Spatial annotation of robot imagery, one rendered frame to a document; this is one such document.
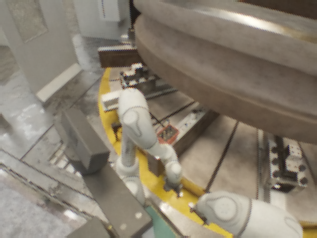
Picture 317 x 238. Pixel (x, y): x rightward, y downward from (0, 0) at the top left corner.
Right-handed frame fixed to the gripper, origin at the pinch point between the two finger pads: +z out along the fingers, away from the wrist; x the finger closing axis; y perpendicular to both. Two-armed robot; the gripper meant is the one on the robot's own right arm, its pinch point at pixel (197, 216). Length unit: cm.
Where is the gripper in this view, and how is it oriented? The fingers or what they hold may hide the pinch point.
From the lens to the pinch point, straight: 149.3
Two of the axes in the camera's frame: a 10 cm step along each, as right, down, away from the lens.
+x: 6.4, 5.5, -5.4
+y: -7.7, 4.6, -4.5
